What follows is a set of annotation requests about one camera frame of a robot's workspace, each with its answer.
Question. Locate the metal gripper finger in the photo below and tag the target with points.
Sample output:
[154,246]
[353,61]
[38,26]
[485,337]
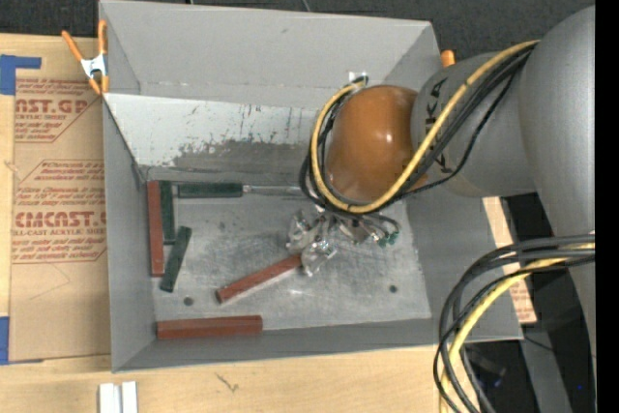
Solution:
[301,231]
[318,258]

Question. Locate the red-brown block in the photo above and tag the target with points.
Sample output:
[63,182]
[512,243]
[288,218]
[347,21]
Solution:
[155,232]
[209,327]
[256,279]

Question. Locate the dark green flat block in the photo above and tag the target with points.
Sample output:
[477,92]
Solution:
[209,190]
[167,208]
[176,258]

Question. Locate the grey metal bin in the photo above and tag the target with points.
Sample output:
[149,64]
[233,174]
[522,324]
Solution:
[271,63]

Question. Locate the brown cardboard board red print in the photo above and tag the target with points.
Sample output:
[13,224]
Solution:
[58,295]

